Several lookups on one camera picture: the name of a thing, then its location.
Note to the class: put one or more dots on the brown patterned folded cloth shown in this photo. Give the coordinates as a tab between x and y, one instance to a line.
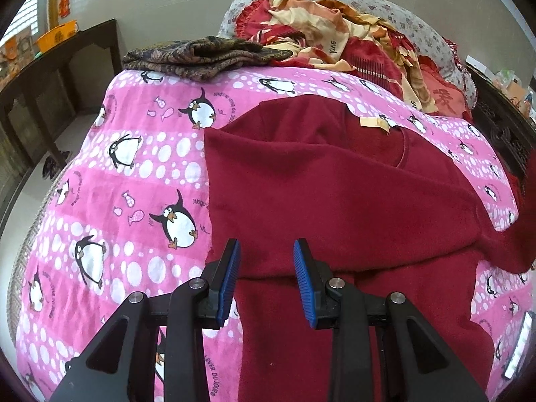
201	56

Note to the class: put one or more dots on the dark wooden table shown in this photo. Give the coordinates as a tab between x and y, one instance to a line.
92	46

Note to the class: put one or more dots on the red and orange floral quilt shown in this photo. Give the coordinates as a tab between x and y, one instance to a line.
335	21

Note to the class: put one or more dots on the red paper wall decoration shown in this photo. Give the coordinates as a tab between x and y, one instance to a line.
65	4

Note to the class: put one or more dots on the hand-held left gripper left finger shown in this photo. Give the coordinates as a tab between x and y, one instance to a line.
228	284

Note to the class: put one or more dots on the grey floral pillow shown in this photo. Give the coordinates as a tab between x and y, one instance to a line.
377	0

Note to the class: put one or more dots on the pink penguin print blanket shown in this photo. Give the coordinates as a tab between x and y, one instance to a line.
125	217

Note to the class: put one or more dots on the dark slippers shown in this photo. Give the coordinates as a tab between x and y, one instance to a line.
54	165

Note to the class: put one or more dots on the dark carved wooden headboard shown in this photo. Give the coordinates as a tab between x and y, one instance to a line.
502	125

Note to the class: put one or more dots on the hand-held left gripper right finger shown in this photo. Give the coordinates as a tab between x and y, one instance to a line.
303	284

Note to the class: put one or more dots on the dark red sweater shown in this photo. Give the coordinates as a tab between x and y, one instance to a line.
335	184

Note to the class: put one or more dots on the cluttered bedside packages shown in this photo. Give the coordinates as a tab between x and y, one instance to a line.
515	88

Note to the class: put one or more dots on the red embroidered cushion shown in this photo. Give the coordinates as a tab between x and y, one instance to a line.
444	94

